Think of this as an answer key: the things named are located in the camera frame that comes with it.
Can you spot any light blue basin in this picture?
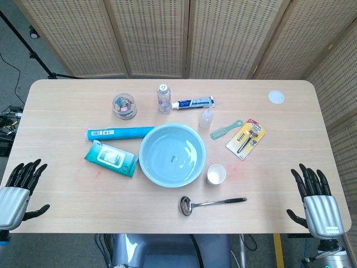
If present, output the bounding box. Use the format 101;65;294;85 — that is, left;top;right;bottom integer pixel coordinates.
138;123;208;188

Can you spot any black tripod stand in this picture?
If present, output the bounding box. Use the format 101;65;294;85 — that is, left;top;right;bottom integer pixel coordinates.
0;10;84;80

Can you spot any blue cylindrical tube package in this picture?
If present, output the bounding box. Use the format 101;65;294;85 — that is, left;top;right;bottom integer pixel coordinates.
85;126;155;141

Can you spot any green wet wipes pack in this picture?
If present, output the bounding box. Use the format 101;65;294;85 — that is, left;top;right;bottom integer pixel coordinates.
84;140;139;178

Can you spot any clear jar of binder clips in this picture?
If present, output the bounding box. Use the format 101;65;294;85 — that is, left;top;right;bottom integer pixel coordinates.
112;93;138;120

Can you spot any wooden folding screen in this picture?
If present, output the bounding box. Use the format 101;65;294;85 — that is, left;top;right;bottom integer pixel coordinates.
13;0;357;268

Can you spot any white round table cap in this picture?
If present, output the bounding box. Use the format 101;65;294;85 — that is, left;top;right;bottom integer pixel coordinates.
268;89;286;105

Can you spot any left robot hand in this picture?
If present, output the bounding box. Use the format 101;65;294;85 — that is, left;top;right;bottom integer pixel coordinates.
0;159;51;231

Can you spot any clear plastic bottle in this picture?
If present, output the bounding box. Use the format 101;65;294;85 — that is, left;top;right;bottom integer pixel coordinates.
157;84;172;115

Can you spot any razor in yellow blister pack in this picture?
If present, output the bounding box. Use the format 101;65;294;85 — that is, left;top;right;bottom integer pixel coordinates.
225;118;267;161

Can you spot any white paper cup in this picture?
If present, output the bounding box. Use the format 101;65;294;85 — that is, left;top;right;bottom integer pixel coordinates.
206;164;226;186

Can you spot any small white squeeze bottle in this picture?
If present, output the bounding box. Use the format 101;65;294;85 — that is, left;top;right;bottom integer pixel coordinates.
198;109;214;130

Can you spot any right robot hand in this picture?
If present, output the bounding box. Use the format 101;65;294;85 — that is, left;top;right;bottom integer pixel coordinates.
286;163;345;240

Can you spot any green comb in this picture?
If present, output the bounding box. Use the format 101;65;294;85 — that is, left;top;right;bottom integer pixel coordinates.
210;119;244;140

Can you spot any cables and power strip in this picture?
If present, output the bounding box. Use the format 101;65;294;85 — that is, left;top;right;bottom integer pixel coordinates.
0;104;25;157

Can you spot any steel ladle black handle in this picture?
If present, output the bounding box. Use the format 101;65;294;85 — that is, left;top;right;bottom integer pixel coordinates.
179;195;248;217

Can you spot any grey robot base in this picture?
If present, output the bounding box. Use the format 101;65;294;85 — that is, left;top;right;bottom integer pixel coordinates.
111;233;232;268

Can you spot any toothpaste tube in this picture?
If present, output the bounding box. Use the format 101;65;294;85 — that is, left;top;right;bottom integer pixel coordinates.
171;95;215;111

